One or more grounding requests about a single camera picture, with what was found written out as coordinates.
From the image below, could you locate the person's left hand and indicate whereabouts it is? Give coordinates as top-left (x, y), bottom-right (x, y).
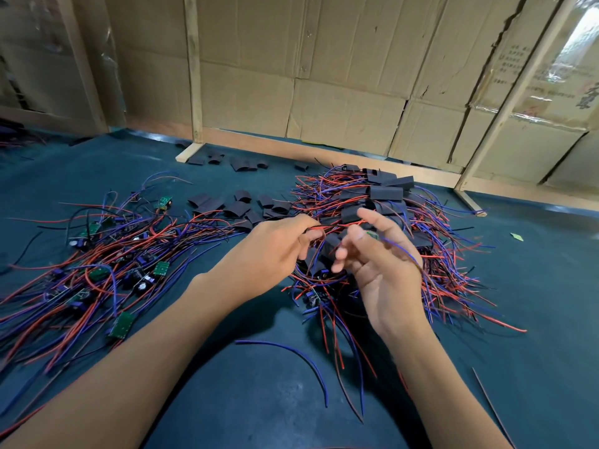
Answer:
top-left (192, 213), bottom-right (326, 311)

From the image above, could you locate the person's right hand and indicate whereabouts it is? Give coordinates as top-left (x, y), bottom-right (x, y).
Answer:
top-left (332, 207), bottom-right (427, 344)

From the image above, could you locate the wired board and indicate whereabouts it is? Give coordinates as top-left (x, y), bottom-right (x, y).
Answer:
top-left (304, 223), bottom-right (424, 270)

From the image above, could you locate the pile of black sleeve pieces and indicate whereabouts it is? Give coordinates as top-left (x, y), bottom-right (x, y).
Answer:
top-left (185, 149), bottom-right (305, 230)

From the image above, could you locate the pile of sleeved wired boards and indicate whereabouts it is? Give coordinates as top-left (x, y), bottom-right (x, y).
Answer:
top-left (285, 163), bottom-right (528, 422)

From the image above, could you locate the pile of unsleeved wired boards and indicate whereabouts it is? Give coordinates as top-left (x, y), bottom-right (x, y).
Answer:
top-left (0, 173), bottom-right (245, 436)

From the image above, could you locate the wire pile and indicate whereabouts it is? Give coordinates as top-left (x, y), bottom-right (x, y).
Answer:
top-left (0, 121), bottom-right (39, 150)

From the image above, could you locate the person's right forearm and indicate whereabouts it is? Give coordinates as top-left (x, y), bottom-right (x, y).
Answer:
top-left (384, 317), bottom-right (511, 449)

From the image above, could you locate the person's left forearm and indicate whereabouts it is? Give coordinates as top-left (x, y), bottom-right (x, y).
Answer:
top-left (0, 276), bottom-right (226, 449)

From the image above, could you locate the wooden ledge board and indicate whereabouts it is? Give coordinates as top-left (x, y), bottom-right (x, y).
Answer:
top-left (126, 117), bottom-right (599, 213)

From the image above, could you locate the clear plastic sheet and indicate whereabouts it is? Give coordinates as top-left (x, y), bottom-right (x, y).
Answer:
top-left (552, 0), bottom-right (599, 127)

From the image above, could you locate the loose blue wire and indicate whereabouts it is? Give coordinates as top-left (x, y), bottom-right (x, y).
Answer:
top-left (234, 339), bottom-right (329, 408)

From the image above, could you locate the thin wooden post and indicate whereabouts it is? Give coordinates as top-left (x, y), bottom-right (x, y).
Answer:
top-left (175, 0), bottom-right (205, 165)

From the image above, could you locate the pale slanted wooden post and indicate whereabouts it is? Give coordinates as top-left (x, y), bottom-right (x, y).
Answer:
top-left (454, 0), bottom-right (586, 218)

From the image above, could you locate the wide wooden post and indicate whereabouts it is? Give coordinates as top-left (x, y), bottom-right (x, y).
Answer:
top-left (54, 0), bottom-right (109, 137)

